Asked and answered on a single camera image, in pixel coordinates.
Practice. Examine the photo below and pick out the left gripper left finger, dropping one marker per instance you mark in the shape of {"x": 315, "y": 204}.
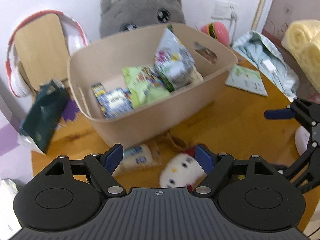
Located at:
{"x": 68, "y": 193}

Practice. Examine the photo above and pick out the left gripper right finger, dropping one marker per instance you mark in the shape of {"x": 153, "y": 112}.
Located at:
{"x": 252, "y": 193}

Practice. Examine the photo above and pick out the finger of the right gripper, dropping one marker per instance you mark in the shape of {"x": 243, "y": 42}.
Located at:
{"x": 304, "y": 172}
{"x": 304, "y": 111}

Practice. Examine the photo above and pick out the white kitty plush toy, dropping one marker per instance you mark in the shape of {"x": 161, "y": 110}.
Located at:
{"x": 182, "y": 171}

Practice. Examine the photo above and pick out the white round device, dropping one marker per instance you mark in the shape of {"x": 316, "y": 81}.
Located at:
{"x": 302, "y": 137}

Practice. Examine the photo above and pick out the dark green packet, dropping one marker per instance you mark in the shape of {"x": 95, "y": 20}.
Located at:
{"x": 37, "y": 129}

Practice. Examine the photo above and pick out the green white face mask sachet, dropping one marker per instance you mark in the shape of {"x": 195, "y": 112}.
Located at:
{"x": 246, "y": 79}

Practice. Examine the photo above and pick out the yellow knitted blanket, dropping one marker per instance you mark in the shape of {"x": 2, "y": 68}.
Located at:
{"x": 302, "y": 41}

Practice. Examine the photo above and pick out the light green striped cloth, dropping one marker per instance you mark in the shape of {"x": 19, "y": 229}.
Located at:
{"x": 264, "y": 55}

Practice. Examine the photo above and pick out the white bread snack packet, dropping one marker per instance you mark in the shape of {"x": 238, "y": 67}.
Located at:
{"x": 138, "y": 157}

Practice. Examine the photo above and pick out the brown hair claw clip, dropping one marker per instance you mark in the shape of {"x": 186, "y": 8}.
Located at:
{"x": 174, "y": 142}

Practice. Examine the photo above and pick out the blue white snack packet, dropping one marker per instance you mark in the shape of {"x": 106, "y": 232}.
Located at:
{"x": 113, "y": 103}

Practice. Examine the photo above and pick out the pink burger squishy ball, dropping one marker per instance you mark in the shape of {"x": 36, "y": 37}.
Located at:
{"x": 218, "y": 31}

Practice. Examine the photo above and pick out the beige plastic storage bin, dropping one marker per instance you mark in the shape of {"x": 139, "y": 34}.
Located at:
{"x": 102, "y": 62}

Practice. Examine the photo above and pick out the light green snack packet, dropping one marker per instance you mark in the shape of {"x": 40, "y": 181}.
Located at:
{"x": 144, "y": 85}

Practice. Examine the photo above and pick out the silver green snack bag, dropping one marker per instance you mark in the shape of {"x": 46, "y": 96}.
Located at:
{"x": 173, "y": 62}

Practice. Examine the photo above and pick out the wooden headphone stand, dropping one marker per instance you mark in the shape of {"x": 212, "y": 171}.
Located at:
{"x": 42, "y": 50}

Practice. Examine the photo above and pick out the red white headphones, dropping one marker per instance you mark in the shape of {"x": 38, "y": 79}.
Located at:
{"x": 75, "y": 38}

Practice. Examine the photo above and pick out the grey cat plush toy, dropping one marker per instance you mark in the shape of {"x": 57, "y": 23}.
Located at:
{"x": 118, "y": 16}

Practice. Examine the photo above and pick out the white wall socket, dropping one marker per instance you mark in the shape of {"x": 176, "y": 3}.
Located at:
{"x": 222, "y": 9}

